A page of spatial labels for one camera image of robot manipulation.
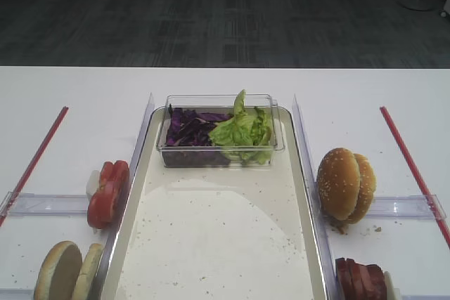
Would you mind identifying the red strip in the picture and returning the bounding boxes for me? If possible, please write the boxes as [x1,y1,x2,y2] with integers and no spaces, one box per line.
[380,106,449,246]
[1,106,69,225]

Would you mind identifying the metal baking tray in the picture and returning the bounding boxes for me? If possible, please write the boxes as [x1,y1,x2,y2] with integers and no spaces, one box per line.
[101,109,327,299]

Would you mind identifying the clear long rail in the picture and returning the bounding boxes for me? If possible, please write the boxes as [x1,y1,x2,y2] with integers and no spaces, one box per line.
[292,96,342,299]
[88,96,155,299]

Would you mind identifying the sliced meat patties stack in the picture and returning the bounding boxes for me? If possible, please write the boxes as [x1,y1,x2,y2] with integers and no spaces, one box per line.
[335,258,387,300]

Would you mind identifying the white tomato pusher block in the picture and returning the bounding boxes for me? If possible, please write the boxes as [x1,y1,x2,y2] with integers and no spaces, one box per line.
[86,170,101,199]

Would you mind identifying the right clear long rail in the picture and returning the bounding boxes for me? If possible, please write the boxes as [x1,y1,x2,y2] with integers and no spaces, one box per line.
[292,96,342,299]

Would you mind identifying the left red strip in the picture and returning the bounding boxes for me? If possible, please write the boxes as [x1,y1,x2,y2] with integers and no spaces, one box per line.
[1,106,69,225]

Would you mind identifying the clear cross rail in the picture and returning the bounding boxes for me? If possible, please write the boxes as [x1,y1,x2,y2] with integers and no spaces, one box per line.
[1,192,89,216]
[366,195,446,221]

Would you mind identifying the rear sesame bun top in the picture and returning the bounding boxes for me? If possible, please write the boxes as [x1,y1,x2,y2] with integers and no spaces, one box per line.
[347,153,376,224]

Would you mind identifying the right clear cross rail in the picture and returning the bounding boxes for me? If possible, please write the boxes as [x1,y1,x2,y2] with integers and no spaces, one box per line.
[366,195,446,221]

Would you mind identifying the right red strip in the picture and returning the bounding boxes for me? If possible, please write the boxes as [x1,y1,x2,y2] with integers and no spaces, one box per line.
[380,106,449,246]

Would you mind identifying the left clear long rail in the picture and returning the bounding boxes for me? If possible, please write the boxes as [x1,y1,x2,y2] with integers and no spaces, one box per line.
[88,96,155,299]

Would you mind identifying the white meat pusher block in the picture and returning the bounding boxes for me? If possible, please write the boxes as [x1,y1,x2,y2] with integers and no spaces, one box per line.
[384,271,402,300]

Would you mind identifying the front sesame bun top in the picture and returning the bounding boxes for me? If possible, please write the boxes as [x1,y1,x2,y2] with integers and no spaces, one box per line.
[316,148,361,221]

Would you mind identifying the clear plastic container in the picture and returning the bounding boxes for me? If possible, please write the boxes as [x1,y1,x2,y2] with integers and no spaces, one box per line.
[156,91,284,168]

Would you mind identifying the bun half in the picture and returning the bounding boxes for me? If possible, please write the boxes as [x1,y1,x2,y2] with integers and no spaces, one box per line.
[33,240,82,300]
[72,243,103,300]

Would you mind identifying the shredded purple cabbage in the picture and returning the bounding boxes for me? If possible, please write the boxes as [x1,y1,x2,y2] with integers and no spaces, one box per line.
[162,105,231,167]

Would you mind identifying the rear tomato slice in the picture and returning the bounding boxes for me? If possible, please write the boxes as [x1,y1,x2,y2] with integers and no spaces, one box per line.
[97,160,129,191]

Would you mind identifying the sesame bun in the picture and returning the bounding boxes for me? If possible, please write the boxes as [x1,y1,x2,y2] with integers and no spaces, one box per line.
[316,148,361,221]
[347,153,376,224]

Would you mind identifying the left clear cross rail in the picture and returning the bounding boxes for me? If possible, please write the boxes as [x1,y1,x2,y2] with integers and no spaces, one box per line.
[1,192,89,216]

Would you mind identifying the green lettuce leaves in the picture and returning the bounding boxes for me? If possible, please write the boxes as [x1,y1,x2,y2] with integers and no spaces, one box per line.
[208,89,274,165]

